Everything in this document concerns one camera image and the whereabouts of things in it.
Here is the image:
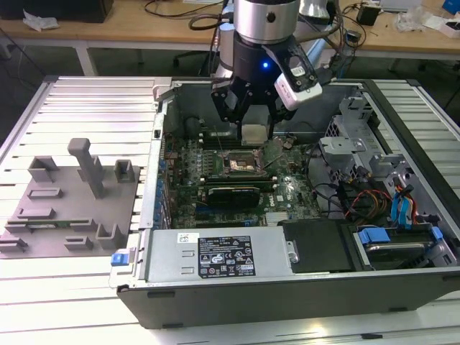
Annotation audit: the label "silver CPU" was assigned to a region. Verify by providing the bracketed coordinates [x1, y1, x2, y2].
[240, 124, 270, 145]

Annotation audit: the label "small black box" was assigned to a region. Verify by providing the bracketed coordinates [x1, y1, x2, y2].
[356, 4, 379, 27]

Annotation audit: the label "silver chipset heatsink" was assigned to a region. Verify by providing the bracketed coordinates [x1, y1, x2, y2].
[264, 211, 289, 226]

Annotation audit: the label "silver drive cage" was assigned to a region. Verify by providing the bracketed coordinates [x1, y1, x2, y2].
[318, 95, 382, 188]

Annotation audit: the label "black graphics card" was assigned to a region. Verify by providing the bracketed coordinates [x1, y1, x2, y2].
[206, 183, 262, 208]

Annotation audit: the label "green motherboard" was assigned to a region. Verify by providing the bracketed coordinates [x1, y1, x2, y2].
[163, 136, 323, 229]

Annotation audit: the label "large black box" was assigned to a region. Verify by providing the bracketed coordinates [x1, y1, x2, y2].
[0, 0, 115, 23]

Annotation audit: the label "black PC case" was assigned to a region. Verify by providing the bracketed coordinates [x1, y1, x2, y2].
[116, 77, 460, 330]

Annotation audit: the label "clear plastic bags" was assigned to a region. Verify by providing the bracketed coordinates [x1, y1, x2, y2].
[393, 6, 431, 32]

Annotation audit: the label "hard disk in blue carrier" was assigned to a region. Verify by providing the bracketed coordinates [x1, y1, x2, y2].
[354, 223, 445, 271]

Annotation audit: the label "grey parts rack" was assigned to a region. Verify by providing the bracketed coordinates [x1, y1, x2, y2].
[0, 137, 143, 259]

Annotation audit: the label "green RAM stick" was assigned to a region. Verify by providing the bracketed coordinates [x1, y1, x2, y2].
[27, 221, 76, 229]

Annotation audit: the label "blue flat data wire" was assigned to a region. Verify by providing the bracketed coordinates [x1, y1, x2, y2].
[390, 189, 415, 231]

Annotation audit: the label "silver power supply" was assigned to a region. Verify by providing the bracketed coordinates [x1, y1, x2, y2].
[138, 228, 294, 285]

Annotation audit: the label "crumpled white paper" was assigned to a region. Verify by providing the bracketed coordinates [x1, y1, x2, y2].
[22, 9, 59, 32]

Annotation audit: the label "red orange wire bundle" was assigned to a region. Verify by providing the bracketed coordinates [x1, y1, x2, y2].
[346, 189, 392, 219]

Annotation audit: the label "black drive bay cover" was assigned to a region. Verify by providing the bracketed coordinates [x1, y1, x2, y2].
[279, 218, 360, 275]

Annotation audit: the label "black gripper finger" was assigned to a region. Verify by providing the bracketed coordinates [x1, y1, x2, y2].
[265, 88, 298, 134]
[211, 80, 251, 125]

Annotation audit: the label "black wire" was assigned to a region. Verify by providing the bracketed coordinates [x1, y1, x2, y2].
[310, 181, 348, 220]

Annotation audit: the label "white box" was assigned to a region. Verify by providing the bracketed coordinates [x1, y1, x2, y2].
[423, 14, 460, 39]

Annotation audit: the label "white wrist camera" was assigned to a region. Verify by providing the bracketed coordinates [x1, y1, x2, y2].
[261, 45, 323, 111]

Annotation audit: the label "wire locking lever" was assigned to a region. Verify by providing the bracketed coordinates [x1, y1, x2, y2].
[213, 125, 227, 157]
[264, 149, 287, 170]

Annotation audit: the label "wooden desk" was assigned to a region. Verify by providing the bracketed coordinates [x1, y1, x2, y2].
[0, 0, 460, 78]

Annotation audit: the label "CPU socket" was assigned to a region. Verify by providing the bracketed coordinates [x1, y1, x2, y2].
[221, 149, 260, 177]

